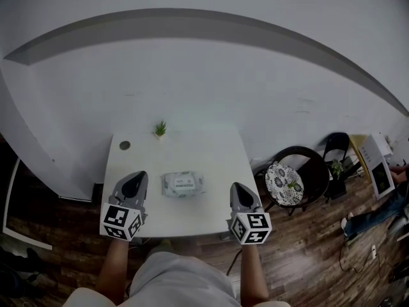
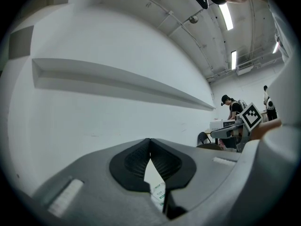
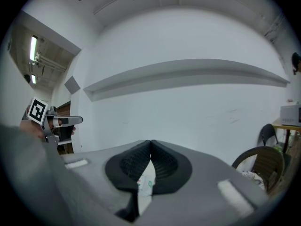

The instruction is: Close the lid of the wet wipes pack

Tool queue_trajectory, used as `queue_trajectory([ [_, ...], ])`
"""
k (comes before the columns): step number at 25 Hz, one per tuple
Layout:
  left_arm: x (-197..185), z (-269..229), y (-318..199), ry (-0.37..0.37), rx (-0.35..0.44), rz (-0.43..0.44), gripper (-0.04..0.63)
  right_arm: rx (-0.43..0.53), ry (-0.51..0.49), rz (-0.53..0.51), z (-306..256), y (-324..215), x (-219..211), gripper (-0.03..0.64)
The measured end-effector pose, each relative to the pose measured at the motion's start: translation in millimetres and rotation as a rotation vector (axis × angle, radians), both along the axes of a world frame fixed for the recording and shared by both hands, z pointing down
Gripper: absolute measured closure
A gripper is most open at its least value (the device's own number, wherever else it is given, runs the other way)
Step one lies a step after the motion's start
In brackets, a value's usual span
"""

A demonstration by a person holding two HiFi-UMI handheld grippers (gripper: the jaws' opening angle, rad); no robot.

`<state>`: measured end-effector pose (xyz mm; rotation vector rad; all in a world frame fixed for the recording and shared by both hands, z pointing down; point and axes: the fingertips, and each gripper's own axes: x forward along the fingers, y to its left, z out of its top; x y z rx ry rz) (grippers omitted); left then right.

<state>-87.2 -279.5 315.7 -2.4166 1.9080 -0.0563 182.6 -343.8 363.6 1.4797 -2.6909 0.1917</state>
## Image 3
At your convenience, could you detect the brown wicker chair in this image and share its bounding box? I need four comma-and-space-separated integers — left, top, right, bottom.
231, 145, 293, 194

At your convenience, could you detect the long ceiling tube light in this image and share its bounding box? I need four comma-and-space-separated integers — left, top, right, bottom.
30, 35, 39, 60

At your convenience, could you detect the black wall-mounted fixture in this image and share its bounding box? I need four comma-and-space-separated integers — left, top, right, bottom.
291, 52, 301, 76

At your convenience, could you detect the white wet wipes pack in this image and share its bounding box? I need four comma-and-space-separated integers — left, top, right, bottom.
137, 168, 156, 197

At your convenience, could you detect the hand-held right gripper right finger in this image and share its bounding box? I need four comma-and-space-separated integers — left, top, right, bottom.
150, 139, 193, 195

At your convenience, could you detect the white microwave oven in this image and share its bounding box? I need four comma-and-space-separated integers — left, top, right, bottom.
280, 104, 301, 127

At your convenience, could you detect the black plastic chair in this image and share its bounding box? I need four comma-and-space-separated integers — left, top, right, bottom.
259, 123, 280, 148

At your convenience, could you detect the grey square wall panel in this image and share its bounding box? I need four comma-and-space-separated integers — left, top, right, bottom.
64, 76, 81, 95

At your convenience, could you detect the white patterned chair cushion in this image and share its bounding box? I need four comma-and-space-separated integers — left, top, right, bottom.
239, 170, 264, 191

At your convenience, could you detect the long white wall shelf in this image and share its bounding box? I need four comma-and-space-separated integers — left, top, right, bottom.
83, 58, 291, 103

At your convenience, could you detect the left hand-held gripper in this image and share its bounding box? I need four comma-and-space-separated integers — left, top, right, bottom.
22, 97, 84, 146

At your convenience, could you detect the person's left forearm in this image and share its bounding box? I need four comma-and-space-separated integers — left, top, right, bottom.
0, 119, 73, 226

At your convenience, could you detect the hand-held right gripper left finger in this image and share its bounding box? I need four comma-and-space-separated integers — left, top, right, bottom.
105, 139, 151, 223

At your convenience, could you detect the brown wooden door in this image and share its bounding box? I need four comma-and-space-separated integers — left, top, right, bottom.
55, 101, 74, 155

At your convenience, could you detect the yellow table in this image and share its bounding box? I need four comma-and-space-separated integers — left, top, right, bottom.
272, 118, 301, 154

